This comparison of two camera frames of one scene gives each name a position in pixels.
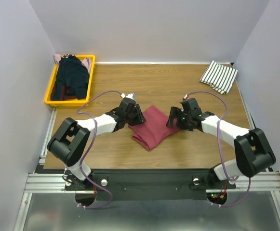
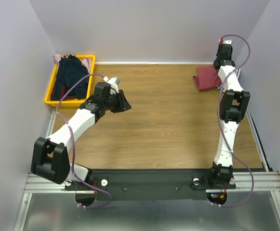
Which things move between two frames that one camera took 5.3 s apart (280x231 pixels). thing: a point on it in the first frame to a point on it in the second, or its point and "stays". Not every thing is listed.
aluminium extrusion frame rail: [44, 183] stays
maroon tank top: [152, 133] to [207, 78]
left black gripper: [140, 119] to [123, 104]
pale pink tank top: [86, 62] stays
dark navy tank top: [73, 75] stays
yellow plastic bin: [75, 102] stays
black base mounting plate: [149, 185] stays
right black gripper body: [177, 118] to [224, 47]
